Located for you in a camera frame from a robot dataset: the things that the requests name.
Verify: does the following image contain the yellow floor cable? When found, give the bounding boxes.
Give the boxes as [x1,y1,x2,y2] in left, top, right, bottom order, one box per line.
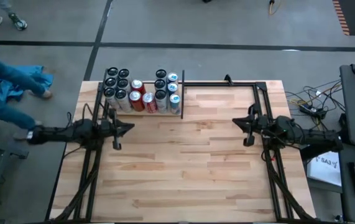
[269,0,285,16]

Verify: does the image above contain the wooden shelf board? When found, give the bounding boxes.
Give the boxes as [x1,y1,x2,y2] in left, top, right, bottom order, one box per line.
[109,82,185,116]

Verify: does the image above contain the red Coca-Cola can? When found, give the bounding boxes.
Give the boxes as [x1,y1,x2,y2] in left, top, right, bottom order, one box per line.
[142,92,158,114]
[131,79,147,94]

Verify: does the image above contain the black shelf side post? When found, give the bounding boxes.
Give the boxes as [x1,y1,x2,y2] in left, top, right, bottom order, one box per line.
[181,70,186,119]

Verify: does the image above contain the grey metal side table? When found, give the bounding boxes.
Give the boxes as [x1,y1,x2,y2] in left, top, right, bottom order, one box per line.
[0,133,30,224]

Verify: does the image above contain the silver Celsius energy drink can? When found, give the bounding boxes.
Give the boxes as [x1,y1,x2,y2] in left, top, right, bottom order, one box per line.
[154,78,167,91]
[155,68,168,81]

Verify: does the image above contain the tangle of floor cables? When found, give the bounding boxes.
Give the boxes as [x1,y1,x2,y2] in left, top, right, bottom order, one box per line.
[284,79,344,139]

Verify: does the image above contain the black clamp bracket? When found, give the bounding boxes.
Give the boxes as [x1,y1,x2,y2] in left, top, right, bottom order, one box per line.
[223,73,236,86]

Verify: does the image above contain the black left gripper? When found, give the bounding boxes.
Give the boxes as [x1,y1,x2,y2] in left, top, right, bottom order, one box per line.
[101,108,136,151]

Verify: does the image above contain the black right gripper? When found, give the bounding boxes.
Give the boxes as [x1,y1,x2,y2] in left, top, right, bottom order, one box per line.
[232,104,278,147]

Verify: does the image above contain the blue cloth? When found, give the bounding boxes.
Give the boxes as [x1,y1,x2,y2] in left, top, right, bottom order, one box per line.
[0,64,54,103]

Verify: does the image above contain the red Coke Zero Sugar can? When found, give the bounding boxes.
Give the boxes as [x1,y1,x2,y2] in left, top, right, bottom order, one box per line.
[129,90,145,112]

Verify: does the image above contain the black looped camera cable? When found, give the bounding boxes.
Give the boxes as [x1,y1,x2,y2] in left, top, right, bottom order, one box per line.
[67,103,94,125]

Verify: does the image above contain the black braided cable sleeve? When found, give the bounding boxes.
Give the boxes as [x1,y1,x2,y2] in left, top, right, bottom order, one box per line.
[52,155,102,222]
[264,152,316,222]

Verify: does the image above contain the black power strip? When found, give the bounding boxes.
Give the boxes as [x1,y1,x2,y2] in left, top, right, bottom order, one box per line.
[300,104,320,114]

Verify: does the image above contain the black desk leg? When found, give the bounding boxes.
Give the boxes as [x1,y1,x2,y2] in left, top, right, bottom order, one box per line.
[300,127,352,160]

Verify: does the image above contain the white SA3 paper sign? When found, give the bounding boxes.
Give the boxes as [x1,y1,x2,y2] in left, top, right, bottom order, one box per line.
[307,149,343,187]

